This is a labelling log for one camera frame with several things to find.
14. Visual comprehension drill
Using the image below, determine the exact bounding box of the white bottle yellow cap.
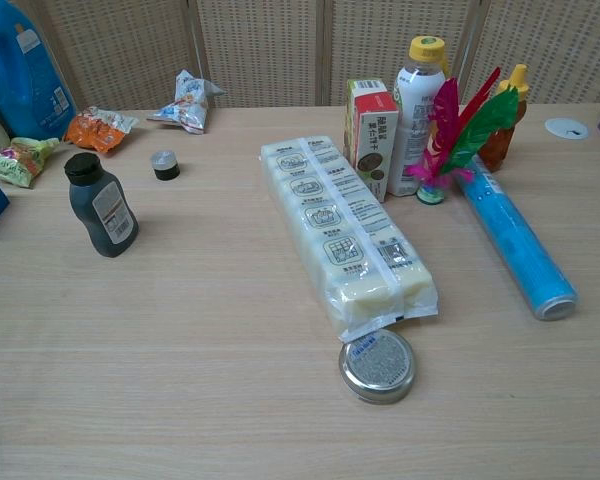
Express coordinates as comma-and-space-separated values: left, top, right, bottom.
386, 35, 449, 197

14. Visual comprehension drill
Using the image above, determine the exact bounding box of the round white table cable cover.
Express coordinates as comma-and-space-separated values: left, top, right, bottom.
544, 117, 590, 141

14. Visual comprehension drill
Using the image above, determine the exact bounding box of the blue plastic wrap roll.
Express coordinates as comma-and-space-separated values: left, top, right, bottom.
453, 153, 580, 322

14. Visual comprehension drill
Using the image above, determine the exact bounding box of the colourful feather shuttlecock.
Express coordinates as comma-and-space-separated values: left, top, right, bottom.
405, 66, 521, 207

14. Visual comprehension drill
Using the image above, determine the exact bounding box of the dark sauce bottle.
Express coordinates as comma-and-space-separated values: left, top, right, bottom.
63, 153, 140, 259

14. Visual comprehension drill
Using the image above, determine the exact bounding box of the round silver tin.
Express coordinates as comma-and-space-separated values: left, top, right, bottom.
337, 328, 416, 405

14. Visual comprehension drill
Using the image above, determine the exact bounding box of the white and blue snack packet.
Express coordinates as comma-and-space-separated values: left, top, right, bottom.
146, 69, 227, 136

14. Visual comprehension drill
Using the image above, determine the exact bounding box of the amber honey bottle yellow cap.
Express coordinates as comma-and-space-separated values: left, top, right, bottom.
478, 63, 530, 174

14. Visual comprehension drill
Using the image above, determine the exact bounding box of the large blue detergent jug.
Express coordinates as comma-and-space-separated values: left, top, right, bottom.
0, 0, 78, 141

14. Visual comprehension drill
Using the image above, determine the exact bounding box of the green and yellow snack packet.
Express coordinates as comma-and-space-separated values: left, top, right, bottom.
0, 136, 61, 190

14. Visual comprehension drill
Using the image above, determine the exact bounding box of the orange snack packet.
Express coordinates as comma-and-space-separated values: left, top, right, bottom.
62, 105, 140, 153

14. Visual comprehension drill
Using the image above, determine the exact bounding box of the small black jar silver lid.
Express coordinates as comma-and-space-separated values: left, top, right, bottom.
150, 149, 182, 182

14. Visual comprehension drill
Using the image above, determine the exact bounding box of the woven folding screen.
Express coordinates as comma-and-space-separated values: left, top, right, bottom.
10, 0, 600, 111

